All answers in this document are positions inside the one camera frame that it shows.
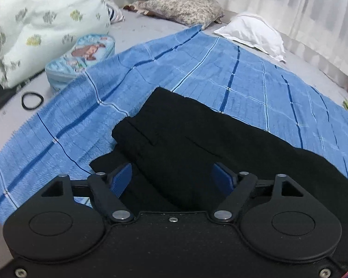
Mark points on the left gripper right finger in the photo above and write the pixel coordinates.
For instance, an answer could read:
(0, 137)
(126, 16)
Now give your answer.
(277, 218)

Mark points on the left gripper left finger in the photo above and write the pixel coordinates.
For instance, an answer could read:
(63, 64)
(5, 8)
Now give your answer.
(67, 218)

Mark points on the black pants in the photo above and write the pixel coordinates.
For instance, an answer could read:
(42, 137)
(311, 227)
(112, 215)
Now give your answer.
(173, 143)

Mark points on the cartoon print zip pouch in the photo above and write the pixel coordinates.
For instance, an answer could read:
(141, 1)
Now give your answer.
(87, 51)

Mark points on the white pillow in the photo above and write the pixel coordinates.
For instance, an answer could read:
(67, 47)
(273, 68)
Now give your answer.
(255, 32)

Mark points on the white floral duvet bundle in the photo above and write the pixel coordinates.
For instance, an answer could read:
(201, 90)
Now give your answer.
(34, 32)

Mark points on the striped navy white cloth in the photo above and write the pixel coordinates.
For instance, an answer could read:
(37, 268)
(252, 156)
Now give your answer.
(115, 13)

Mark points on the floral brown pillow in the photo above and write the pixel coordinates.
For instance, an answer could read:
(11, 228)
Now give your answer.
(186, 12)

